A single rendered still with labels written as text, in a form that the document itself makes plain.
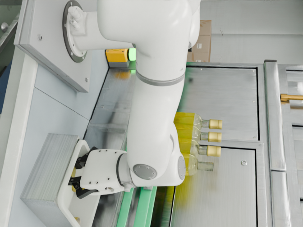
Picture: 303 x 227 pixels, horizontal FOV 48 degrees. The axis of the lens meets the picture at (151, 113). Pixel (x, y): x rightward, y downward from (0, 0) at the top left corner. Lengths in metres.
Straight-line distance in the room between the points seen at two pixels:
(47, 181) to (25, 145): 0.09
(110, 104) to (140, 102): 0.54
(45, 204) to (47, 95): 0.25
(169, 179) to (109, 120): 0.42
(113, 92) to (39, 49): 0.46
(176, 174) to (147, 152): 0.13
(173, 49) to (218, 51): 5.79
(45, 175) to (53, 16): 0.35
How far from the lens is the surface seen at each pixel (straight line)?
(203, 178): 1.24
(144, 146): 0.58
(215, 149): 1.13
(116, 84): 1.17
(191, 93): 1.53
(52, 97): 0.87
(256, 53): 6.30
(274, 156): 1.32
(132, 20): 0.51
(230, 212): 1.19
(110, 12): 0.51
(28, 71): 0.81
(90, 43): 0.87
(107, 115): 1.09
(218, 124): 1.20
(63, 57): 0.84
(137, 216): 1.01
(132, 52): 1.20
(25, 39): 0.72
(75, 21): 0.84
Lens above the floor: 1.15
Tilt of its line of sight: 11 degrees down
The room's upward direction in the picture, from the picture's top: 93 degrees clockwise
